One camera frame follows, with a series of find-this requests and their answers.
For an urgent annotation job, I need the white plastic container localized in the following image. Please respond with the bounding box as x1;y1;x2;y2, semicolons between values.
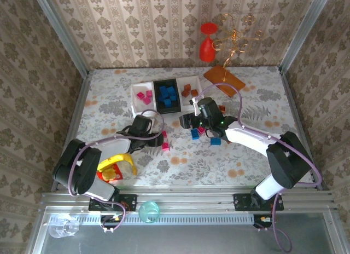
176;75;203;112
130;82;158;118

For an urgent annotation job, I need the black plastic container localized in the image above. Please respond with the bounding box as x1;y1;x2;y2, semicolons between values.
153;78;183;114

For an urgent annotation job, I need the yellow curved plastic piece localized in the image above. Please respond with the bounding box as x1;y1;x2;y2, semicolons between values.
97;153;138;181

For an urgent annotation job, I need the red toy fries packet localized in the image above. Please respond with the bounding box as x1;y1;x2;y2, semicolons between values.
96;163;124;183

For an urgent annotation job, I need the floral table cover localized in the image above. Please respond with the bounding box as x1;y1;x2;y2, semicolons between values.
64;67;314;187

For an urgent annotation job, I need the teal plastic cup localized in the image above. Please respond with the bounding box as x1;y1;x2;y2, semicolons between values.
138;201;160;224

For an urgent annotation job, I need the red plastic goblet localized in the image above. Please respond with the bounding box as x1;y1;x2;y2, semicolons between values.
199;22;220;63

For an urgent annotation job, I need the clear plastic cup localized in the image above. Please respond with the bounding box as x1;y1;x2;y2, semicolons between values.
48;214;80;239

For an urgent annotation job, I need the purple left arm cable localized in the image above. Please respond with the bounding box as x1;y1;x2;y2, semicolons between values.
67;108;165;234

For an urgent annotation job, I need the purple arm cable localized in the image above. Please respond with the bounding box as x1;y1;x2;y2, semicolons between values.
190;83;323;253
67;108;165;234

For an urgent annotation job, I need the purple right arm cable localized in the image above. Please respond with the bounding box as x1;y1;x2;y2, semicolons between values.
190;83;323;253

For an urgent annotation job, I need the gold wire tree wooden base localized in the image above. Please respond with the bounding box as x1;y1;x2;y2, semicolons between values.
203;13;264;98

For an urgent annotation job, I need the aluminium frame front rail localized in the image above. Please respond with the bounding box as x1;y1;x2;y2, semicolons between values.
40;186;337;211

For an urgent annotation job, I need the aluminium frame side rail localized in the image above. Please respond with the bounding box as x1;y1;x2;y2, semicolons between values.
278;70;330;191
51;73;91;192

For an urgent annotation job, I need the grey slotted cable duct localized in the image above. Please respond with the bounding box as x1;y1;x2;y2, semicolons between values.
79;214;255;225

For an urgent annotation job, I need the black controller box with wires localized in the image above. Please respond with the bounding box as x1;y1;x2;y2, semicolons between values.
253;214;275;229
100;214;124;230

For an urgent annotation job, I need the aluminium frame post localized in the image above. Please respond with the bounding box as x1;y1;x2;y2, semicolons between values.
31;0;90;77
278;0;334;74

